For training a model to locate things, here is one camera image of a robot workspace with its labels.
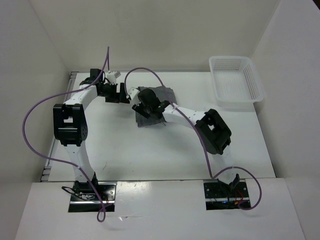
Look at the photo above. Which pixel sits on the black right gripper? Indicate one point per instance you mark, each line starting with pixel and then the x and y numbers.
pixel 138 108

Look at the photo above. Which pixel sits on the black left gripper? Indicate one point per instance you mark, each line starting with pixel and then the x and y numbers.
pixel 115 98

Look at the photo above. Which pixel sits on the grey cotton shorts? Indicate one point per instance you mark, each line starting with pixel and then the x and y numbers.
pixel 165 95

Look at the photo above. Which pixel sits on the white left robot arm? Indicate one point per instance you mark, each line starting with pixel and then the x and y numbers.
pixel 71 128

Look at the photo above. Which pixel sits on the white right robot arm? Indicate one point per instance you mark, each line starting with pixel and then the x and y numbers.
pixel 212 131

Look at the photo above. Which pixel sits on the white plastic laundry basket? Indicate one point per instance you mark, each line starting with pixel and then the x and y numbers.
pixel 235 80

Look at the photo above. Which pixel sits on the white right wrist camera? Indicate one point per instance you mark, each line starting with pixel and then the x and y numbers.
pixel 132 96

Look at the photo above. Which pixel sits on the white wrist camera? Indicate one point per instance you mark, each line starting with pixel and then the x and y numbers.
pixel 132 96
pixel 112 76

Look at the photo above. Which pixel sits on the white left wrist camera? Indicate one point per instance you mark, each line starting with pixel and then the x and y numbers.
pixel 112 76

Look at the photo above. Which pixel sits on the aluminium table edge rail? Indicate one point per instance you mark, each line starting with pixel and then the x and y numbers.
pixel 60 128

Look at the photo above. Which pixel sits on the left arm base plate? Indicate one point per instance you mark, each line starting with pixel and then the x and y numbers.
pixel 86 201

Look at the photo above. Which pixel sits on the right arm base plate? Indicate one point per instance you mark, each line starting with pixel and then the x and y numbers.
pixel 218 197

